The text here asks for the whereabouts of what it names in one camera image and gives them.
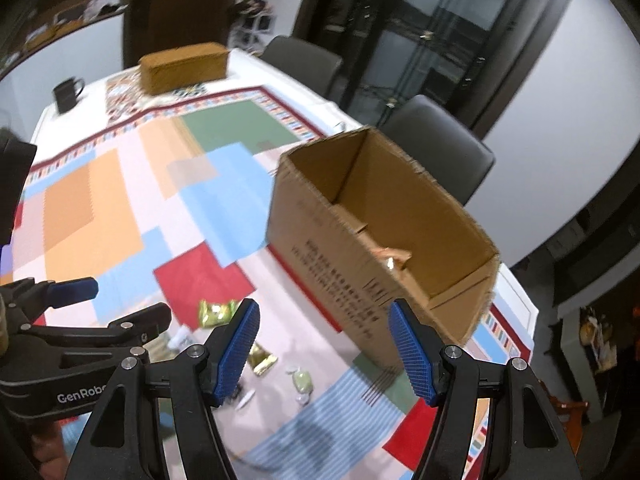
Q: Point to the cardboard box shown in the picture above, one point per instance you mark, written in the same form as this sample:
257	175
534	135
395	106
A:
325	240

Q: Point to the floral tile pattern cloth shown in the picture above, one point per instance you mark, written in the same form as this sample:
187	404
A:
125	97

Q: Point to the small white wrapper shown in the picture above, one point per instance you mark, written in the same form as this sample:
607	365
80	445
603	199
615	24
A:
245	400

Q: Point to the woven wicker box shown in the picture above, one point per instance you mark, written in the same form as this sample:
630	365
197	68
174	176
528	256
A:
182	67

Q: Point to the green gold snack packet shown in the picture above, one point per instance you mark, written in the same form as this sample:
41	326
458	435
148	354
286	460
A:
216	314

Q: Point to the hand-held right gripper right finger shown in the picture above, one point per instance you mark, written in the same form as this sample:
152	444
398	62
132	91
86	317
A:
410	355

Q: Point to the pale green candy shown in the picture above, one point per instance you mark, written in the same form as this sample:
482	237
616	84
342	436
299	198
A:
301	384

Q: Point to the tan snack packet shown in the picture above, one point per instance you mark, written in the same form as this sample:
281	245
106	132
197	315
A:
395	260

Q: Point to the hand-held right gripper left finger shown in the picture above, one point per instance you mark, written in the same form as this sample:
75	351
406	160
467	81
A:
235	355

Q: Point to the white candy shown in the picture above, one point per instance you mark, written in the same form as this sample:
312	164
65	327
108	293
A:
181	339

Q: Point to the dark wooden entrance door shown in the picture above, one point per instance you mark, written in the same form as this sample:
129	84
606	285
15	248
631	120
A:
220	0

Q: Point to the colourful patchwork table mat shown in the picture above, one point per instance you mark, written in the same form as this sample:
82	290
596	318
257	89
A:
125	200

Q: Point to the white shoe rack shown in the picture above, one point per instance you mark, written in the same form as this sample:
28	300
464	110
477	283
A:
252	22

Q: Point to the orange wooden chair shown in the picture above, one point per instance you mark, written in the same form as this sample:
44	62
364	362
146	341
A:
567	417

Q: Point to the small gold snack packet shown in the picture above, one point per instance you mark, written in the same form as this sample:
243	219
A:
262	359

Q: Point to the grey leather dining chair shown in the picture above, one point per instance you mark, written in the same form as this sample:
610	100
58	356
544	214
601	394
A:
445	145
300	62

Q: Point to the person's left hand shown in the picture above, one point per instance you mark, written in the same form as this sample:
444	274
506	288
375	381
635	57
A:
47	447

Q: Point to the black mug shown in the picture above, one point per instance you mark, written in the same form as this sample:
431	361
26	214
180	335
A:
67	95

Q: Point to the black framed glass sliding doors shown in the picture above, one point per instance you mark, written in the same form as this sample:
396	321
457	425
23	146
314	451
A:
425	25

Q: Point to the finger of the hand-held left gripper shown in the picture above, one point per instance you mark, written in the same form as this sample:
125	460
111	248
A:
75	291
135	324

